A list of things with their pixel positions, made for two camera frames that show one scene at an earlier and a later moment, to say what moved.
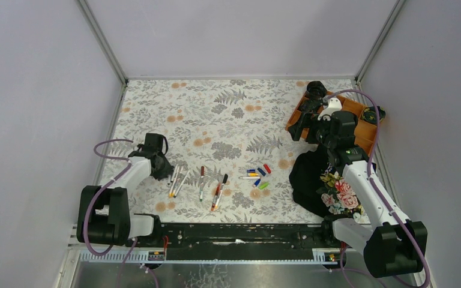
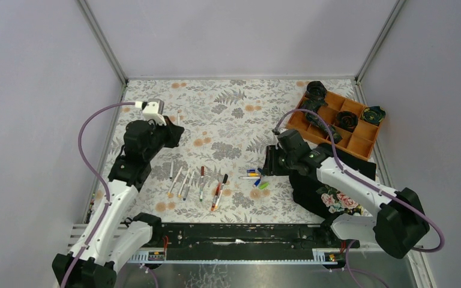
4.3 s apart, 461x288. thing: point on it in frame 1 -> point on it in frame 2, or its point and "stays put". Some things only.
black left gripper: [165, 167] -> [173, 134]
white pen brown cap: [201, 182] stays put
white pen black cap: [224, 179] stays put
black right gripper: [308, 113] -> [273, 161]
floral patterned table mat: [231, 153] stays put
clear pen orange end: [217, 192] stays put
